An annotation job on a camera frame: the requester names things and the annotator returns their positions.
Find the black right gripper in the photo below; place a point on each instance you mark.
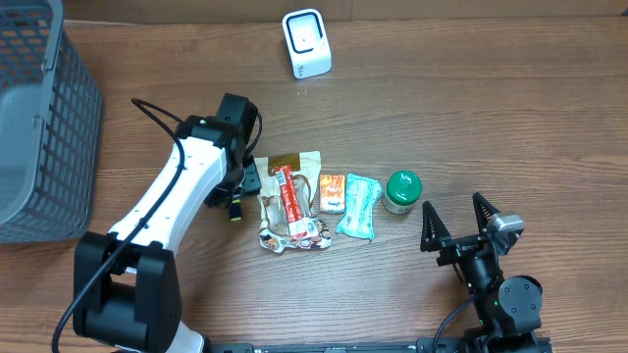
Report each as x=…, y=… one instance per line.
x=436, y=238

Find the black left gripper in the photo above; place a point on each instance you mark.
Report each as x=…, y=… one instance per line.
x=247, y=179

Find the yellow glue stick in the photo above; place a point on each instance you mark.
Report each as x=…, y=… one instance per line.
x=234, y=209

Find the brown white snack pouch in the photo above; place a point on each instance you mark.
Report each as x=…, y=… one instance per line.
x=273, y=231

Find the green lid jar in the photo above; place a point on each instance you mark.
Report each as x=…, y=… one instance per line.
x=403, y=190

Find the red snack stick packet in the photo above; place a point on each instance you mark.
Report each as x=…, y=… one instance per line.
x=299, y=228

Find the orange tissue packet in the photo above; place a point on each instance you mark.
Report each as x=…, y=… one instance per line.
x=332, y=193

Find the teal wet wipes packet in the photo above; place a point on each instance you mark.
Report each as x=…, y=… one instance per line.
x=361, y=195

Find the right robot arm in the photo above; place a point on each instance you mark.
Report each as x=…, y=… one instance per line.
x=508, y=309

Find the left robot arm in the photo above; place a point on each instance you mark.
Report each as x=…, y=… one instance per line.
x=126, y=287

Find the white barcode scanner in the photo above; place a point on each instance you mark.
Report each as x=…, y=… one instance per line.
x=308, y=45

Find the grey plastic mesh basket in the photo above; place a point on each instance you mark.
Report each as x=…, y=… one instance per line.
x=51, y=120

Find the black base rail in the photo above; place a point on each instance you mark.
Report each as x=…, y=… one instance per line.
x=333, y=348

